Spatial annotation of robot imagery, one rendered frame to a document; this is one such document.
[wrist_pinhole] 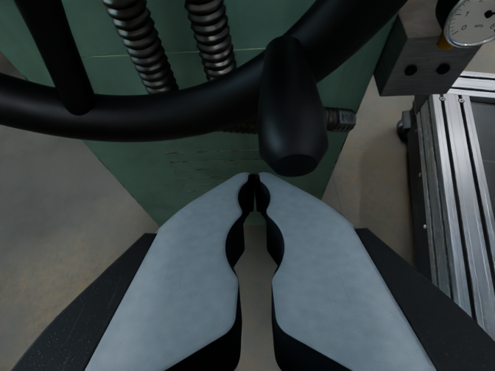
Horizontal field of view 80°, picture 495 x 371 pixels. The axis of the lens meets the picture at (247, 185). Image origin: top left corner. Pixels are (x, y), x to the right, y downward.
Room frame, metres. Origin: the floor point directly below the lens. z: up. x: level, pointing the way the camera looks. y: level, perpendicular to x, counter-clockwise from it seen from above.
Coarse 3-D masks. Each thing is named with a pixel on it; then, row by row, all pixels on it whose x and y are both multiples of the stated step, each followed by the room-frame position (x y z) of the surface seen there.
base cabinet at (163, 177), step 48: (0, 0) 0.31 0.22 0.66; (96, 0) 0.31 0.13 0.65; (240, 0) 0.30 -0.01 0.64; (288, 0) 0.29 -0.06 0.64; (0, 48) 0.32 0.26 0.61; (96, 48) 0.31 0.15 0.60; (192, 48) 0.30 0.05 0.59; (240, 48) 0.30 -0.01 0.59; (336, 96) 0.29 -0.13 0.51; (96, 144) 0.32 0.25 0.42; (144, 144) 0.31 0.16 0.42; (192, 144) 0.30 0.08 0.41; (240, 144) 0.29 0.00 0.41; (336, 144) 0.28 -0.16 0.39; (144, 192) 0.31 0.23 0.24; (192, 192) 0.30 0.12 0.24
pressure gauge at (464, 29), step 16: (448, 0) 0.23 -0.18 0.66; (464, 0) 0.22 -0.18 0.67; (480, 0) 0.22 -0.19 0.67; (448, 16) 0.22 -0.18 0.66; (464, 16) 0.22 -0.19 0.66; (480, 16) 0.22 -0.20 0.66; (448, 32) 0.22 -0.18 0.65; (464, 32) 0.22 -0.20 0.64; (480, 32) 0.22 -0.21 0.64; (448, 48) 0.24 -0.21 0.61
